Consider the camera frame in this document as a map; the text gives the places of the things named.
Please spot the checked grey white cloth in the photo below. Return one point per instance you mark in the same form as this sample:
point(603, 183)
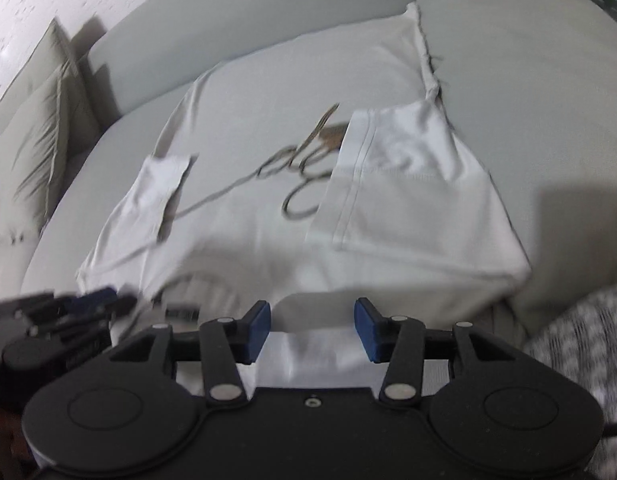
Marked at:
point(583, 350)

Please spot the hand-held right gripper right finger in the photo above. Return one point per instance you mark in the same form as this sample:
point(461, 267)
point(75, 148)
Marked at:
point(366, 331)

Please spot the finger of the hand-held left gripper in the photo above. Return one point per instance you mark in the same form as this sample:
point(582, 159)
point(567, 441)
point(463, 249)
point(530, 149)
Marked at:
point(123, 304)
point(96, 299)

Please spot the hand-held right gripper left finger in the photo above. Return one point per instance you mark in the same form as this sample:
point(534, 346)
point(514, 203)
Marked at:
point(258, 331)

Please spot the grey cushion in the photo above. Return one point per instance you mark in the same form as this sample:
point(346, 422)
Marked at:
point(26, 160)
point(81, 110)

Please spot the white t-shirt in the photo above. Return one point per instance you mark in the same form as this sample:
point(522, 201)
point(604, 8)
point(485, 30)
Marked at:
point(248, 110)

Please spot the grey sofa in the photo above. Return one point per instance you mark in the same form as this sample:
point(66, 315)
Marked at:
point(513, 85)

